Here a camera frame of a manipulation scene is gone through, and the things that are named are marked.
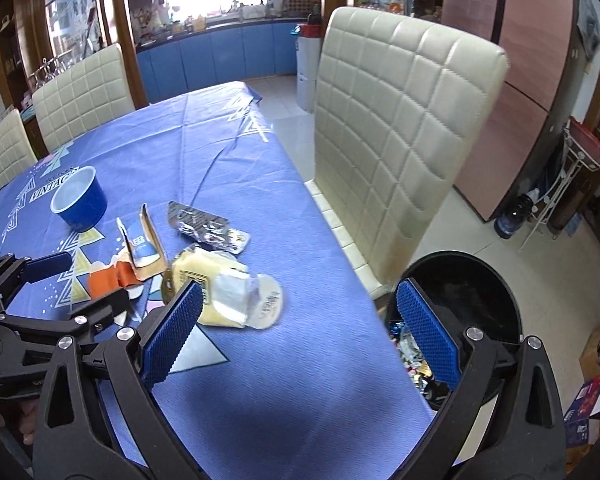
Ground orange white paper box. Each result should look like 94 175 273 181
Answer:
86 249 144 326

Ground torn blue cardboard carton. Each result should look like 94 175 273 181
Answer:
116 204 166 282

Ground yellow plastic food pouch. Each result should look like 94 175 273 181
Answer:
161 246 284 330

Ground black round trash bin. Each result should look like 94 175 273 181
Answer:
386 250 522 411

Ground cardboard boxes pile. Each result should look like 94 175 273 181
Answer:
564 327 600 474

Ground blue paper cup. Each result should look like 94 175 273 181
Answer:
50 166 107 233

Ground silver blister pack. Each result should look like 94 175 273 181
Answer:
168 202 250 256

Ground cream quilted chair left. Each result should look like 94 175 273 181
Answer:
0 110 38 189

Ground cream quilted chair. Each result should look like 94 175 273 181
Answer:
0 110 38 189
308 6 510 299
32 44 135 153

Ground blue patterned tablecloth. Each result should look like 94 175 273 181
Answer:
0 82 431 479

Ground cream quilted chair middle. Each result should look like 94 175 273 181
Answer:
32 44 135 153

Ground blue water jug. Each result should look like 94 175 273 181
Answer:
494 194 533 240

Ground blue kitchen cabinets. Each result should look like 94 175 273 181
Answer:
136 18 302 104

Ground white metal plant stand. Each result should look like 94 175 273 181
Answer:
519 118 600 250

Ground red basin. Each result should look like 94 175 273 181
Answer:
568 116 600 166

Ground cream quilted chair right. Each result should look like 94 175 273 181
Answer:
308 6 510 299

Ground pink refrigerator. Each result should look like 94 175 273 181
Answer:
442 0 573 221

